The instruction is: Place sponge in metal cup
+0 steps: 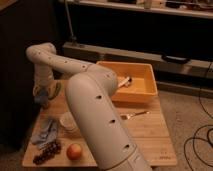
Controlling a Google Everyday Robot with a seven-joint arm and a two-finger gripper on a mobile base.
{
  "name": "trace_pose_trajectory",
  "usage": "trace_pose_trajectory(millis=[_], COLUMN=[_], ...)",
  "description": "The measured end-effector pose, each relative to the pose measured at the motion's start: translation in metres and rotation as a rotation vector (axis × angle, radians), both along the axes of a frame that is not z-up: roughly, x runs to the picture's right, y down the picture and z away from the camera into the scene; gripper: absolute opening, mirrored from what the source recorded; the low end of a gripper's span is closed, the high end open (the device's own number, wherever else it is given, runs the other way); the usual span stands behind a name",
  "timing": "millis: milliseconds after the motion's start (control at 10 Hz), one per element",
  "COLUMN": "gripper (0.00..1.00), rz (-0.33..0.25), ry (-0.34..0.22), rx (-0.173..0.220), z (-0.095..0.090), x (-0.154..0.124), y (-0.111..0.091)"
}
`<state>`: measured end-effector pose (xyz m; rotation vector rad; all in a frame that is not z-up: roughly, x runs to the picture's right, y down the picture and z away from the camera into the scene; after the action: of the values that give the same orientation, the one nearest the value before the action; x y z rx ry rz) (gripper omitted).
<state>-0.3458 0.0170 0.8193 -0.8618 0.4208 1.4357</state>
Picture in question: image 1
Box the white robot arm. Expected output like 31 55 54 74
26 43 153 171

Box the metal cup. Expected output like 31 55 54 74
59 112 78 132

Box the white spoon in bin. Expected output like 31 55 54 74
118 77 132 88

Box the yellow plastic bin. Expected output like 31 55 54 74
98 61 158 103

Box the metal fork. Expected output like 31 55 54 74
120 111 149 120

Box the wooden board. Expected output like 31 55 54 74
32 80 177 168

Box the metal lamp stand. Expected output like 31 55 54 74
64 0 78 46

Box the black device on shelf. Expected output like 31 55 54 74
161 55 190 64

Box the orange apple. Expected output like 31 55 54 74
66 143 82 160

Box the blue grey cloth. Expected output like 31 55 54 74
31 117 58 149

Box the dark purple grapes bunch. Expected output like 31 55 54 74
33 140 61 165

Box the wooden shelf unit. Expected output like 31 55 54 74
58 0 213 99

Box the black cable on floor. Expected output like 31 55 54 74
183 61 213 171

